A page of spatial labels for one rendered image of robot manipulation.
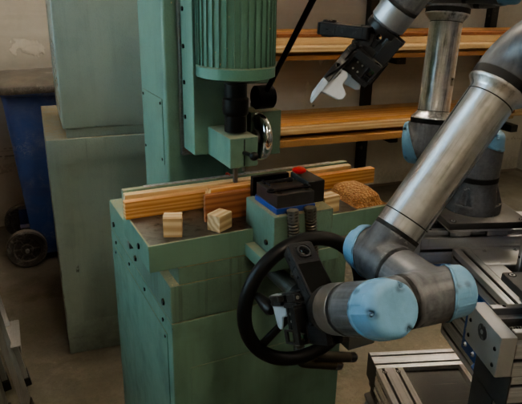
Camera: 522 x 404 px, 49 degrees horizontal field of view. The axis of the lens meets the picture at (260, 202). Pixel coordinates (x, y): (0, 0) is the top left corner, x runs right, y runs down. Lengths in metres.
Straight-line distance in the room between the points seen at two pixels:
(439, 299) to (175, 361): 0.70
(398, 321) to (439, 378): 1.31
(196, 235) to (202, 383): 0.36
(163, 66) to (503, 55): 0.82
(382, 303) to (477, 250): 0.98
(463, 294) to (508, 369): 0.46
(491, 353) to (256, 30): 0.79
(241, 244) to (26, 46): 2.50
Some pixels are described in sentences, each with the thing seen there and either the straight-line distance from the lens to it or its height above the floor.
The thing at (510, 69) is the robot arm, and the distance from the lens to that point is 0.93.
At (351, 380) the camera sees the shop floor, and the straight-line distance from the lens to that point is 2.31.
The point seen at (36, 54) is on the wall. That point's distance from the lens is 3.55.
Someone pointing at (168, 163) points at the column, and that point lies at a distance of 1.50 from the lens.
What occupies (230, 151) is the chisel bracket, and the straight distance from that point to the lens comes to 1.29.
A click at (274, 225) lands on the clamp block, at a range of 1.15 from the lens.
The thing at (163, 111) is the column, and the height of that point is 1.09.
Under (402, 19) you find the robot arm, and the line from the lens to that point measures 1.19.
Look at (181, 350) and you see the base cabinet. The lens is 1.31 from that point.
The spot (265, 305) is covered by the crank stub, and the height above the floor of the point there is 0.86.
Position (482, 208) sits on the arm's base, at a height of 0.84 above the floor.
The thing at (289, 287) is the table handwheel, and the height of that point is 0.82.
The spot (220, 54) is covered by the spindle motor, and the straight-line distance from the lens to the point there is 1.24.
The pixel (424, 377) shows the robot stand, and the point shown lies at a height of 0.21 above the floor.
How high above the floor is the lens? 1.39
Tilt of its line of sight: 20 degrees down
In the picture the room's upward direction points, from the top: 1 degrees clockwise
